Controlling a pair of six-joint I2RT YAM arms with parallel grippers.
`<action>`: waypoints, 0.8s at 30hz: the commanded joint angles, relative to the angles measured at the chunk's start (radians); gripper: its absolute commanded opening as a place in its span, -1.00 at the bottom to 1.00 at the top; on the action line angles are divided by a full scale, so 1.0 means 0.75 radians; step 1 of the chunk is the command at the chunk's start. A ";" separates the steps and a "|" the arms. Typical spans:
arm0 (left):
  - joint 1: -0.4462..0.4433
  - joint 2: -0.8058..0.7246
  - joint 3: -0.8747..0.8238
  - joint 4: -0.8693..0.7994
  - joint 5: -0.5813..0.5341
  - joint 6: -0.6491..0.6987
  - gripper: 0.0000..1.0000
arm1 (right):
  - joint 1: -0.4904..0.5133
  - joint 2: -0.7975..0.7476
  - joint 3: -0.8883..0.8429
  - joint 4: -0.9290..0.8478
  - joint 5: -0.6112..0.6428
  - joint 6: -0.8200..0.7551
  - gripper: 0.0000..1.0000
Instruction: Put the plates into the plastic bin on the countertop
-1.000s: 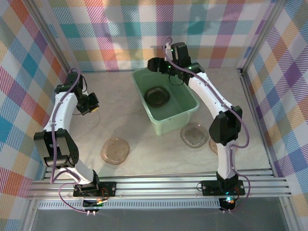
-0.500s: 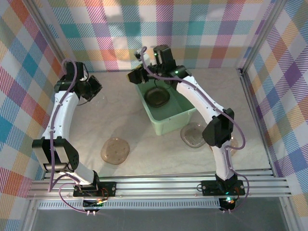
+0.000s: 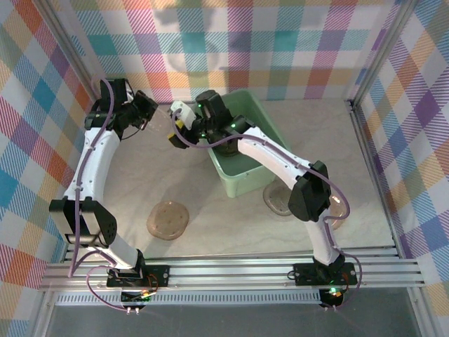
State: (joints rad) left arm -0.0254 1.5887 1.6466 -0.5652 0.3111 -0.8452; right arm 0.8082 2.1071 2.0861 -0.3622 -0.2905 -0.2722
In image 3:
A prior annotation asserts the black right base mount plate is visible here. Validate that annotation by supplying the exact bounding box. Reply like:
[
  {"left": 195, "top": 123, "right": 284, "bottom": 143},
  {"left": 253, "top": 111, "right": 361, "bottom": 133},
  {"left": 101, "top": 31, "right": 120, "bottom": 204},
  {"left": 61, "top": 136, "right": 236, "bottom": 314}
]
[{"left": 293, "top": 262, "right": 358, "bottom": 286}]

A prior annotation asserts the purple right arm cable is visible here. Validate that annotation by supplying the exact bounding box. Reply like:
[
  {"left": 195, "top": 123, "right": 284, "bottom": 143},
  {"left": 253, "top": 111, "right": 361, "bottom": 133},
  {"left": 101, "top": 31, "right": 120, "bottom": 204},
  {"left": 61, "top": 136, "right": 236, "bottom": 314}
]
[{"left": 171, "top": 107, "right": 351, "bottom": 260}]

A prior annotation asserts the controller board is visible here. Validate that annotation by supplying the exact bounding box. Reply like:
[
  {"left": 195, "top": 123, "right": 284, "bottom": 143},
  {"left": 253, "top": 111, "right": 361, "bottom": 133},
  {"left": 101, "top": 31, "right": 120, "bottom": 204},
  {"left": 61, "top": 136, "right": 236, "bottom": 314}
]
[
  {"left": 121, "top": 287, "right": 157, "bottom": 313},
  {"left": 321, "top": 286, "right": 347, "bottom": 310}
]

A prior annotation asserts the aluminium left corner post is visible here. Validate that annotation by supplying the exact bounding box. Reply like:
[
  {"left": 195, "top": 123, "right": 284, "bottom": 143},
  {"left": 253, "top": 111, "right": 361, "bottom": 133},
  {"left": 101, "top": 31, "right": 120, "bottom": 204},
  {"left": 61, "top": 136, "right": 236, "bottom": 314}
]
[{"left": 34, "top": 0, "right": 109, "bottom": 113}]

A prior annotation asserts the thin black left camera cable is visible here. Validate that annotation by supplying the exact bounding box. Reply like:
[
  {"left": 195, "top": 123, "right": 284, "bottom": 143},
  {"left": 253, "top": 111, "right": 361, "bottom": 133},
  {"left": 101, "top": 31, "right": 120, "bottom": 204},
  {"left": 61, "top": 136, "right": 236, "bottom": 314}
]
[{"left": 121, "top": 117, "right": 147, "bottom": 141}]

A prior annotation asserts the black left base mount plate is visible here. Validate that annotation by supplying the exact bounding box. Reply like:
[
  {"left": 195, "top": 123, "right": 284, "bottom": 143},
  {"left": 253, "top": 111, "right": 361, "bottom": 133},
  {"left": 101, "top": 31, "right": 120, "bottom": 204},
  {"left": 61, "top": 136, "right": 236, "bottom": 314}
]
[{"left": 107, "top": 265, "right": 171, "bottom": 289}]

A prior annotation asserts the aluminium frame rail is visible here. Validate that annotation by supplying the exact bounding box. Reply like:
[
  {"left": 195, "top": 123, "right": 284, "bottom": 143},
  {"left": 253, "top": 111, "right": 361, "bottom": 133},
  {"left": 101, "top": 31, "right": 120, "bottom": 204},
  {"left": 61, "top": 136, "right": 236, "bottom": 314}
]
[{"left": 37, "top": 247, "right": 427, "bottom": 293}]

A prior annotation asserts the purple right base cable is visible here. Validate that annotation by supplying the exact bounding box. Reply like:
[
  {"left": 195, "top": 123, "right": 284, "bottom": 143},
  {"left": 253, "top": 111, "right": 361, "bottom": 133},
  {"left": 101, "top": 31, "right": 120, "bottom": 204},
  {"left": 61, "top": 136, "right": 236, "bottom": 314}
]
[{"left": 335, "top": 253, "right": 364, "bottom": 312}]

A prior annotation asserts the aluminium right corner post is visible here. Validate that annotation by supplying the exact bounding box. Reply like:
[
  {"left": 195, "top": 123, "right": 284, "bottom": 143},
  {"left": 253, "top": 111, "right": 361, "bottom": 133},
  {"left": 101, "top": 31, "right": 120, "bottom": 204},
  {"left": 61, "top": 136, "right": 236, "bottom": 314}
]
[{"left": 345, "top": 0, "right": 420, "bottom": 110}]

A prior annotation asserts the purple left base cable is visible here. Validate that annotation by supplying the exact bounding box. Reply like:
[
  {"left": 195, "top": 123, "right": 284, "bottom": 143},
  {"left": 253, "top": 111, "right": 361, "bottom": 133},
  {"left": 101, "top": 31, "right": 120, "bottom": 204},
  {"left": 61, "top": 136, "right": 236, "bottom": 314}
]
[{"left": 86, "top": 265, "right": 129, "bottom": 312}]

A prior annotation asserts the aluminium left side rail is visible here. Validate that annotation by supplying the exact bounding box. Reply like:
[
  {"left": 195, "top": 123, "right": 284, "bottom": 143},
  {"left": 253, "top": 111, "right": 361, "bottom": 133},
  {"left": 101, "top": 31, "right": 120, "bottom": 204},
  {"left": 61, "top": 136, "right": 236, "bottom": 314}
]
[{"left": 61, "top": 107, "right": 109, "bottom": 263}]

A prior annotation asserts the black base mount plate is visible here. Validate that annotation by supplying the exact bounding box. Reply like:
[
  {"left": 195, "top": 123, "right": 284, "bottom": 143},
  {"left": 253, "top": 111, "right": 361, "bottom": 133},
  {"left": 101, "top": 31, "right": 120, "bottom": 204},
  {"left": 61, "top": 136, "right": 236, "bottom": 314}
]
[
  {"left": 293, "top": 262, "right": 358, "bottom": 286},
  {"left": 107, "top": 265, "right": 171, "bottom": 289}
]

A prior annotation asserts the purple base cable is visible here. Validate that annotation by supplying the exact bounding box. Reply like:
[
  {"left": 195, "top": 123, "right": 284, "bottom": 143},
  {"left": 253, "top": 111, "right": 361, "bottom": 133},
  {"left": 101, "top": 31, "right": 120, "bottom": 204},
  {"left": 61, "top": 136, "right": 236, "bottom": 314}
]
[
  {"left": 335, "top": 253, "right": 364, "bottom": 312},
  {"left": 86, "top": 265, "right": 129, "bottom": 312}
]

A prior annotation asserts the aluminium corner post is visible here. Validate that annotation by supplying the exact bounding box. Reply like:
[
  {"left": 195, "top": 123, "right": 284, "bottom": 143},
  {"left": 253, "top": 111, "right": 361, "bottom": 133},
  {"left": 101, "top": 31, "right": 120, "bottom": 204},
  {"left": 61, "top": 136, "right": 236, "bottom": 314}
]
[
  {"left": 34, "top": 0, "right": 109, "bottom": 113},
  {"left": 345, "top": 0, "right": 420, "bottom": 110}
]

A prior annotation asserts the aluminium right side rail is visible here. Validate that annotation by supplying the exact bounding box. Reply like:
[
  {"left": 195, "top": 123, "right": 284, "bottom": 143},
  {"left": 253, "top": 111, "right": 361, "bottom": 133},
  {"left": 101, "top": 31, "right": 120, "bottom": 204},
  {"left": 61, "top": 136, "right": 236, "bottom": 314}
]
[{"left": 347, "top": 100, "right": 404, "bottom": 250}]

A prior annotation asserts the white slotted cable duct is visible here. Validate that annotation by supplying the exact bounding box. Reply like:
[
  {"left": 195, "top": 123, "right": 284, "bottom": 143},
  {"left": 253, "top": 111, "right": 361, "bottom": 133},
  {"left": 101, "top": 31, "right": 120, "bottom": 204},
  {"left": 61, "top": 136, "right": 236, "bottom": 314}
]
[{"left": 55, "top": 293, "right": 323, "bottom": 306}]

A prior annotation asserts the left controller board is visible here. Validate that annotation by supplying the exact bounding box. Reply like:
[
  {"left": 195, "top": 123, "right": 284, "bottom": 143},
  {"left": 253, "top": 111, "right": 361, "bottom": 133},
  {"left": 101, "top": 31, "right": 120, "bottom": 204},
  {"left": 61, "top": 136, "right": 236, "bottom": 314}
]
[{"left": 121, "top": 287, "right": 157, "bottom": 313}]

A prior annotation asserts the green plastic bin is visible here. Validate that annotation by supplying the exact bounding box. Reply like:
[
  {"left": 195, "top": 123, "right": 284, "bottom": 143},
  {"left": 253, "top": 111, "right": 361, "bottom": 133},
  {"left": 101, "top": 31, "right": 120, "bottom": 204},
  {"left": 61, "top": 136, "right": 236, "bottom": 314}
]
[{"left": 201, "top": 89, "right": 294, "bottom": 199}]

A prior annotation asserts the right controller board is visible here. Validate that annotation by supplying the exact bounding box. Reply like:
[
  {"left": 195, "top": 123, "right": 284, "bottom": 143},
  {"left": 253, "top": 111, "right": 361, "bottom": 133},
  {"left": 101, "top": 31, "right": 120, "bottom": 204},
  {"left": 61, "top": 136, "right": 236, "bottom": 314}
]
[{"left": 321, "top": 286, "right": 347, "bottom": 310}]

